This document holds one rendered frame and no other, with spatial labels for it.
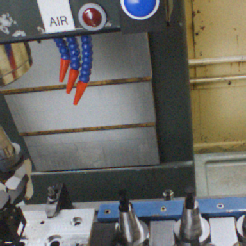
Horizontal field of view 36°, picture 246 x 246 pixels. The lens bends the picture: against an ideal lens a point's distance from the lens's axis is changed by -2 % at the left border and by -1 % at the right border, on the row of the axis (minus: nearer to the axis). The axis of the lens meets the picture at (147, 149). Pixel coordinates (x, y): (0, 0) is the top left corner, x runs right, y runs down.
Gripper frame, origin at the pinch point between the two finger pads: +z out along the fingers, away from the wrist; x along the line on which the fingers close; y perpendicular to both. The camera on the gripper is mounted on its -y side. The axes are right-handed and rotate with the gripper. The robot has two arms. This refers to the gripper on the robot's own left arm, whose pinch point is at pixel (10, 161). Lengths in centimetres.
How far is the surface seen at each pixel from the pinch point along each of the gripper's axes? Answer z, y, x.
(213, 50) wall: 87, 21, 45
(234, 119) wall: 87, 55, 54
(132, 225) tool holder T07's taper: -9.7, 7.9, 22.6
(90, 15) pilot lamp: -16.3, -30.5, 24.7
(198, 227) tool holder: -9.7, 9.3, 33.9
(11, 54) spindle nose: 1.2, -20.2, 7.1
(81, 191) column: 50, 57, -9
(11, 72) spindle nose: 0.4, -17.7, 6.5
